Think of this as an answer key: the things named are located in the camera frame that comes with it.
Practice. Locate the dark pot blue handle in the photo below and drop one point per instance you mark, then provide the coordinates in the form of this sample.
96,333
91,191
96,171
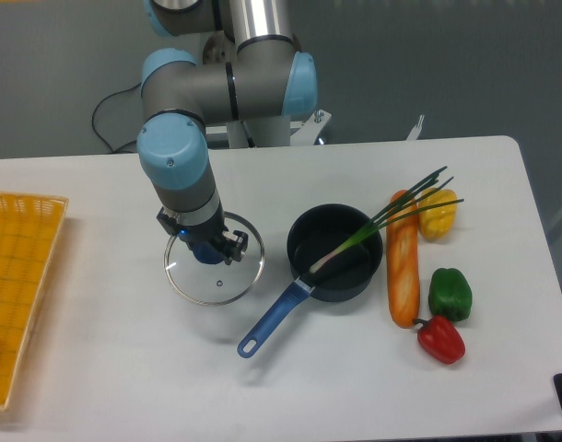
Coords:
315,234

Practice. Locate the yellow bell pepper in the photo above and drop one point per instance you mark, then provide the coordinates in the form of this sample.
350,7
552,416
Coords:
436,223

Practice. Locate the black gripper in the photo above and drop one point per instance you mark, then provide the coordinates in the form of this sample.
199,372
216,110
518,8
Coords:
210,242

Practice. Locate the red bell pepper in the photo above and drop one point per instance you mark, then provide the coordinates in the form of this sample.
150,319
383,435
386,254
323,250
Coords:
440,339

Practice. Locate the yellow woven basket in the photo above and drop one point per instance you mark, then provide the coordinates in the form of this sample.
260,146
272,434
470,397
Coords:
30,225

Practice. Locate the orange baguette bread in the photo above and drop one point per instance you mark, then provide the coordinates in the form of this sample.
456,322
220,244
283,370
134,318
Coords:
403,283

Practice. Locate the green bell pepper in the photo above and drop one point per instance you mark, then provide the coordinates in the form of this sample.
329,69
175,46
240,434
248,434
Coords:
450,295

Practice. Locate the green spring onion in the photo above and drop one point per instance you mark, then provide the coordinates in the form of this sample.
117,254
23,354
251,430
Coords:
403,206

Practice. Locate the glass pot lid blue knob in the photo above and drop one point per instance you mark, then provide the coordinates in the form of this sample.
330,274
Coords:
195,275

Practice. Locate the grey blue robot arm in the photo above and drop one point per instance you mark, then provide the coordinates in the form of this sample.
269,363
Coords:
269,77

